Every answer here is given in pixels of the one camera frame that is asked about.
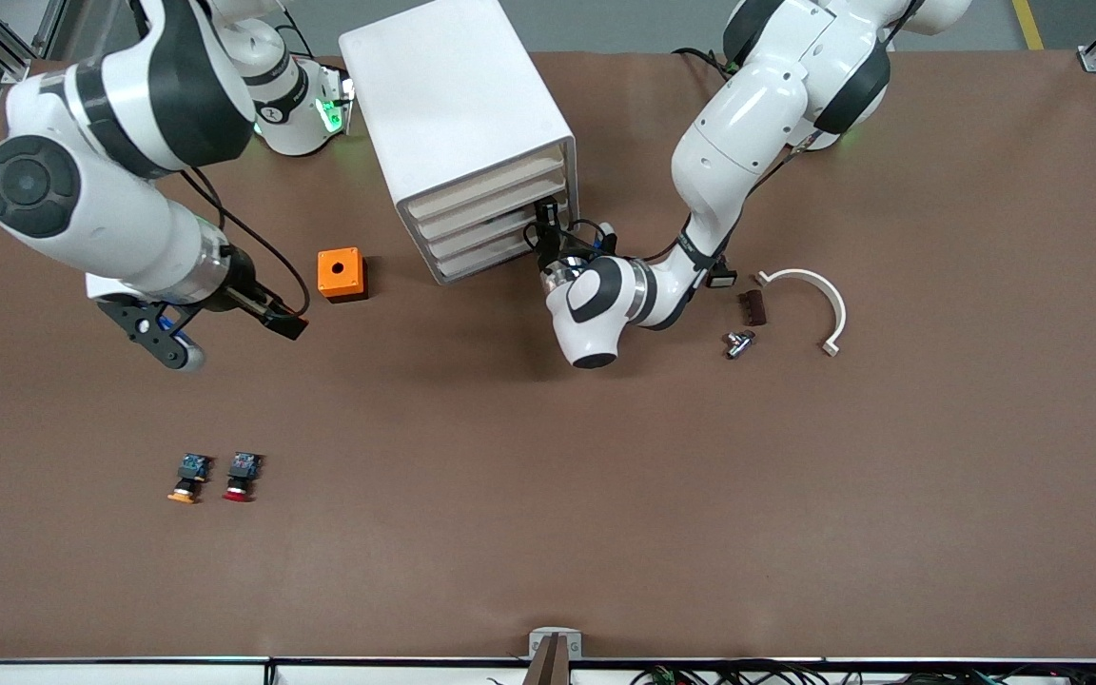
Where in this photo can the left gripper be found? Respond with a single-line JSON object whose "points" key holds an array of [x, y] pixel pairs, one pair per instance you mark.
{"points": [[549, 254]]}

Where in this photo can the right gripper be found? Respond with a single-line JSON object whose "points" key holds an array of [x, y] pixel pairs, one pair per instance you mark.
{"points": [[244, 290]]}

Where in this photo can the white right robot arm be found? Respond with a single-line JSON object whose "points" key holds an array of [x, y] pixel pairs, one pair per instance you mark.
{"points": [[110, 219]]}

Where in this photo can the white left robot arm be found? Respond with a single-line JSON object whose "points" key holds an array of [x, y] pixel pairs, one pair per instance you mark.
{"points": [[757, 114]]}

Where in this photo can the yellow mushroom push button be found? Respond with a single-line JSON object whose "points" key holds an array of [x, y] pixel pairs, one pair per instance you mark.
{"points": [[191, 466]]}

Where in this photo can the red mushroom push button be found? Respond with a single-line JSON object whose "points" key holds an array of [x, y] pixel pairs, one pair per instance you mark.
{"points": [[244, 466]]}

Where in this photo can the black white rectangular button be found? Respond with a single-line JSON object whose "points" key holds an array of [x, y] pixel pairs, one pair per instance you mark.
{"points": [[722, 281]]}

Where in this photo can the brown terminal block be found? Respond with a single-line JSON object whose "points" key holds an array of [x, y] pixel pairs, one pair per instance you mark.
{"points": [[753, 308]]}

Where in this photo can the small metal connector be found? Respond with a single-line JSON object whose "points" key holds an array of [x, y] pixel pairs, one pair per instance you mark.
{"points": [[736, 346]]}

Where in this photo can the grey table edge clamp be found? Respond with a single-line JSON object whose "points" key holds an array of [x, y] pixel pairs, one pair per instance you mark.
{"points": [[575, 647]]}

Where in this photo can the orange button enclosure box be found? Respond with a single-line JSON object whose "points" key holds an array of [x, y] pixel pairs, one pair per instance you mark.
{"points": [[327, 281]]}

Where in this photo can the white curved plastic bracket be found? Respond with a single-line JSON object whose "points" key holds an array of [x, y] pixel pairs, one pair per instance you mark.
{"points": [[839, 314]]}

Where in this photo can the brown wedge post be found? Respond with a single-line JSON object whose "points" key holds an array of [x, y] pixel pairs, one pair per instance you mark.
{"points": [[553, 666]]}

